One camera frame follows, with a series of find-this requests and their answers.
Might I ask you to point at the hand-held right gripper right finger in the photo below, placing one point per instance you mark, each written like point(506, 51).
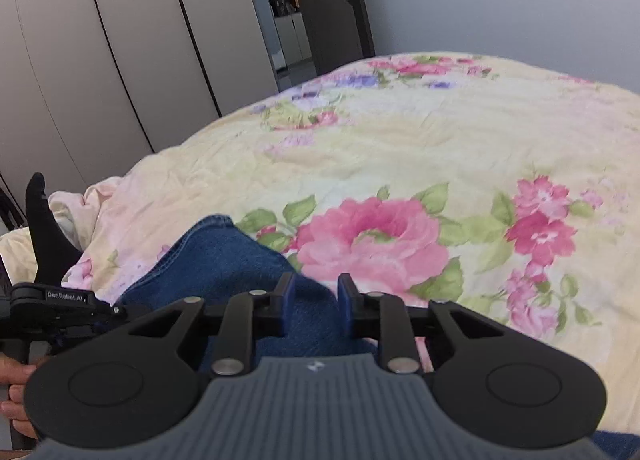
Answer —
point(345, 302)

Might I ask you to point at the person's left hand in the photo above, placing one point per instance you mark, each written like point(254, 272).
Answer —
point(12, 372)

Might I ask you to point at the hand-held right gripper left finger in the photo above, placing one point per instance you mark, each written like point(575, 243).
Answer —
point(288, 300)

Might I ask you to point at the dark grey door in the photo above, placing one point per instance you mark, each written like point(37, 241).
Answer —
point(325, 14)

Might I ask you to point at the dark wooden chair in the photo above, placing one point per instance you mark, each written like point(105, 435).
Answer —
point(9, 205)

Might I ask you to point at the white cabinet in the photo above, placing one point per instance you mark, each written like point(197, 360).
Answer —
point(292, 39)

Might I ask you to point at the blue denim pants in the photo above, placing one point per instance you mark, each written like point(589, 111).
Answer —
point(220, 260)

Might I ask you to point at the floral yellow blanket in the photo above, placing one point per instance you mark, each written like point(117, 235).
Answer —
point(425, 139)

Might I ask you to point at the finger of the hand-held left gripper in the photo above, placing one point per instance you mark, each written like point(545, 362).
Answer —
point(45, 240)

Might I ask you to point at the cream pillow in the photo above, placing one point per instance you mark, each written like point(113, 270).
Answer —
point(17, 255)

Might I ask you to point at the beige wardrobe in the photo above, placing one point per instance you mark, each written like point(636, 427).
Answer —
point(100, 64)

